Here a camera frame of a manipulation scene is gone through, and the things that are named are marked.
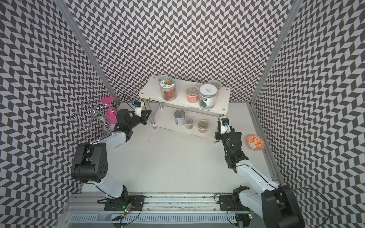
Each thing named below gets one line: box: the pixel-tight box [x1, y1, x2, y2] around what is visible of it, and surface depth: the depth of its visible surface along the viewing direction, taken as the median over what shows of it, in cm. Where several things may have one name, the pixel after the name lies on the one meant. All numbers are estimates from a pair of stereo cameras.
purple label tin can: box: [173, 109, 186, 126], surface depth 96 cm
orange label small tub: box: [184, 116, 194, 130], surface depth 95 cm
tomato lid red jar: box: [159, 78, 177, 102], surface depth 72 cm
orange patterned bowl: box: [246, 134, 266, 152], surface depth 95 cm
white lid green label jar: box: [199, 83, 218, 110], surface depth 66 cm
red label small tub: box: [197, 119, 209, 133], surface depth 93 cm
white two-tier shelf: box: [138, 76, 231, 138], surface depth 78 cm
